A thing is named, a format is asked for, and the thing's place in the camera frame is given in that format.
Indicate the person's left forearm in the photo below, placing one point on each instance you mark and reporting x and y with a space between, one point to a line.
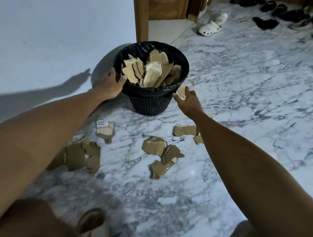
41 141

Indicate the black bin with liner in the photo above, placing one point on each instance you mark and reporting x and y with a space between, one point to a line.
151 107

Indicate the brown paper pieces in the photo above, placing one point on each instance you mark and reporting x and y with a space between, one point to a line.
154 146

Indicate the wooden door frame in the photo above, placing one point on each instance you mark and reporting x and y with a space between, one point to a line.
141 22

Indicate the row of dark shoes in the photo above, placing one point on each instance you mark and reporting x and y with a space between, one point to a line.
266 23

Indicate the person's right hand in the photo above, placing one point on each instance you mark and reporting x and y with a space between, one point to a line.
192 105

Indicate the person's right forearm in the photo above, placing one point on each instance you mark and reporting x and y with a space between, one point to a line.
256 178

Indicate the white clog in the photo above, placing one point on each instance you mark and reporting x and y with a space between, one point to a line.
211 26

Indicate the person's left hand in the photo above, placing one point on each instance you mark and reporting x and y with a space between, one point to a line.
108 86

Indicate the person's left white sandal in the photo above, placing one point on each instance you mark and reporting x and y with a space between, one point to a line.
91 221

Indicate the small torn paper piece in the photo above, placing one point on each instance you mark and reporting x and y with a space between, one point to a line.
182 92

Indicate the torn brown paper handful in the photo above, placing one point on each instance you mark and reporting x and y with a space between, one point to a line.
159 57
173 74
130 70
152 74

